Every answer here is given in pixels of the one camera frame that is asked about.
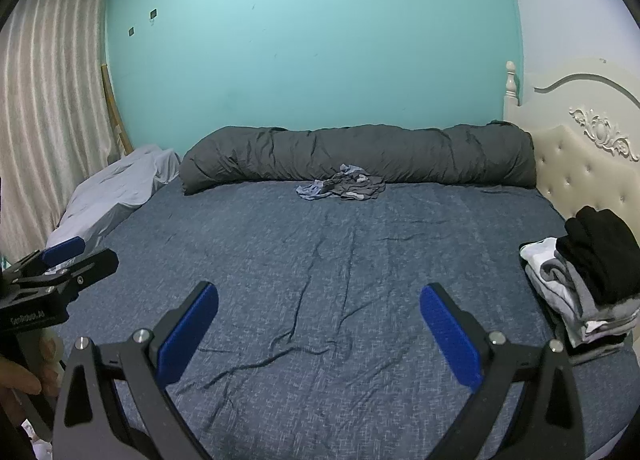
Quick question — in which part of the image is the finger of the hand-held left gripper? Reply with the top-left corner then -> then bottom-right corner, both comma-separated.
0,236 -> 86,286
45,247 -> 120,291

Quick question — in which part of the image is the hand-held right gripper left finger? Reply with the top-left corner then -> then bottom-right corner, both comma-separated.
50,281 -> 220,460

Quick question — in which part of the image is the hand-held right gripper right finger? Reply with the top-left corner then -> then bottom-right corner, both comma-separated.
419,282 -> 586,460

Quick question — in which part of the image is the person's left hand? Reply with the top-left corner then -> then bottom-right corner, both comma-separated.
0,332 -> 63,436

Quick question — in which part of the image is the light grey sheet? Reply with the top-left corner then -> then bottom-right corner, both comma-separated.
46,144 -> 182,273

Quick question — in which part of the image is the white folded garment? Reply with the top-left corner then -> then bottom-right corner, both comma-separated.
520,237 -> 581,311

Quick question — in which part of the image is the bed with blue patterned sheet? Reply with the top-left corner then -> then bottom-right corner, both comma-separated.
47,179 -> 636,460

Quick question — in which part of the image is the cream striped curtain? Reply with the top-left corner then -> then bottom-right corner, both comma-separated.
0,0 -> 133,261

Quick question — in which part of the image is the grey folded garment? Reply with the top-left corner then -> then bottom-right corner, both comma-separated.
537,252 -> 640,338

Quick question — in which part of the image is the blue striped garment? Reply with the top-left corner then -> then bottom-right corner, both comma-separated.
295,164 -> 368,202

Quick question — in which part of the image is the dark grey rolled duvet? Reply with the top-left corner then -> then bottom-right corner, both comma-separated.
178,121 -> 538,196

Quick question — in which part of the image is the cream tufted headboard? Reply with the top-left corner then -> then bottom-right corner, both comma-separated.
502,57 -> 640,251

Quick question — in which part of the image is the wooden frame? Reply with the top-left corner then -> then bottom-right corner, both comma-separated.
100,62 -> 135,153

